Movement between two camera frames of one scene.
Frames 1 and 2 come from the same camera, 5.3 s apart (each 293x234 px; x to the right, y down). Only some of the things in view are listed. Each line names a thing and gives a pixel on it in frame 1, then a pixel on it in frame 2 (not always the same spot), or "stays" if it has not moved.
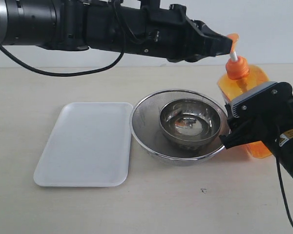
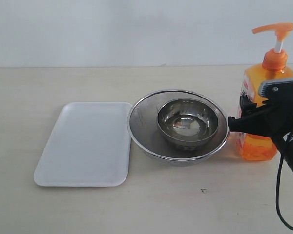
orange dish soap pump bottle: x=237 y=81 → x=251 y=146
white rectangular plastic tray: x=90 y=146 stays
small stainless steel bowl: x=190 y=122 stays
